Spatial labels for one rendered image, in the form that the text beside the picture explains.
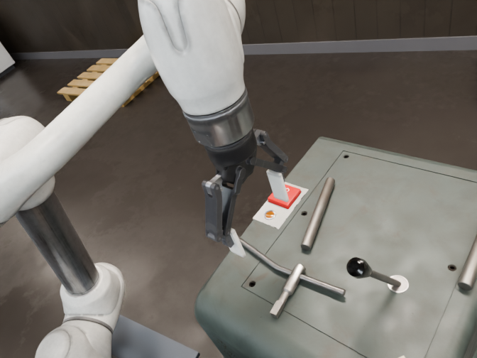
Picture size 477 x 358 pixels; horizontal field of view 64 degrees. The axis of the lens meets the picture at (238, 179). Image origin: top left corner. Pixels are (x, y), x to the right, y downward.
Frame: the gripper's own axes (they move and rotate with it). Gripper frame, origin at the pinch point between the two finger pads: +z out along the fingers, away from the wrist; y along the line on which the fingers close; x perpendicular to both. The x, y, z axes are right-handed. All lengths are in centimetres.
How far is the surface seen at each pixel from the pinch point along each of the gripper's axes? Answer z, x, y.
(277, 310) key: 14.9, 5.1, 7.6
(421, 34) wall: 127, -80, -312
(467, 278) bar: 14.5, 30.7, -13.4
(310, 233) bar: 14.5, 1.9, -10.2
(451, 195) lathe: 16.7, 22.4, -32.8
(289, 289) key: 14.7, 4.9, 3.0
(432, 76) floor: 142, -56, -272
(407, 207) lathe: 16.7, 15.7, -26.4
